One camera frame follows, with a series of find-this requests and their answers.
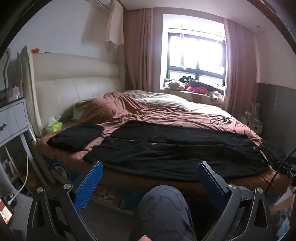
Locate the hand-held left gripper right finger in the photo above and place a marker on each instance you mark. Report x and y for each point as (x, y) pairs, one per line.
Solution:
(211, 185)

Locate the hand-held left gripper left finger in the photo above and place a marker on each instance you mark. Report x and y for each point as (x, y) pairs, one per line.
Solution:
(89, 185)

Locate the black pants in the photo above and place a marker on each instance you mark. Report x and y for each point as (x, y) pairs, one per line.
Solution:
(161, 157)
(74, 138)

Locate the person's left hand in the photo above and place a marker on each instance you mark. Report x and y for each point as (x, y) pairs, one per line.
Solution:
(144, 238)

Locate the white bedside table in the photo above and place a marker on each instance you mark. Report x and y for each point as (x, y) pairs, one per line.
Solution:
(255, 126)

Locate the person's leg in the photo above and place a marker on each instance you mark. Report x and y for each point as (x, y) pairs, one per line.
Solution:
(161, 213)

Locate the green tissue pack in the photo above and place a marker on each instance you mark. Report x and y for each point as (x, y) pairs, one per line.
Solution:
(55, 126)

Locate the white pillow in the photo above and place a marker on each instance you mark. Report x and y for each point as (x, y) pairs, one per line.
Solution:
(77, 114)

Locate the brown blanket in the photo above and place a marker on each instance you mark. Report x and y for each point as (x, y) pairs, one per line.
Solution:
(161, 113)

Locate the smartphone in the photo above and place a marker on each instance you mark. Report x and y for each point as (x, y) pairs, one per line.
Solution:
(5, 213)

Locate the cream duvet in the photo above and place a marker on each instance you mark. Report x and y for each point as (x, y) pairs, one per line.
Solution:
(173, 102)

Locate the pink cloth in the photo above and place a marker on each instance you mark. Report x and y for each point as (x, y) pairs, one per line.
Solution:
(196, 90)

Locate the cream padded headboard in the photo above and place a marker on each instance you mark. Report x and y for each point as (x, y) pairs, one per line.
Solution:
(76, 88)

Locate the black clothing pile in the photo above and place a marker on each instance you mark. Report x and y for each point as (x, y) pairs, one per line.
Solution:
(208, 87)

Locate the grey nightstand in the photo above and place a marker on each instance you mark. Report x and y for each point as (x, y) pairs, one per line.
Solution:
(11, 120)

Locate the beige plush toy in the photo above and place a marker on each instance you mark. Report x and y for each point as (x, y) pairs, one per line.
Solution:
(173, 85)

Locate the black plush toy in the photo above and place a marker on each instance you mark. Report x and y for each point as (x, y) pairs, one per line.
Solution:
(185, 79)

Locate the pink curtain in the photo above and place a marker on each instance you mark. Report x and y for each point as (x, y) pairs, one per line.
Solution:
(141, 51)
(240, 69)

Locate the beige upholstered panel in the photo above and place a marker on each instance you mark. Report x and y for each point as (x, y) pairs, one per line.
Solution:
(29, 88)

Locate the window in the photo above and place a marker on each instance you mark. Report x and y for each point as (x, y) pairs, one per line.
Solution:
(196, 58)

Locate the orange object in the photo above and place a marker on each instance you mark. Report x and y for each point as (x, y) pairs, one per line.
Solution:
(36, 50)

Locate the cream hanging cloth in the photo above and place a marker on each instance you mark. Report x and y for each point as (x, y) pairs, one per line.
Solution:
(115, 27)

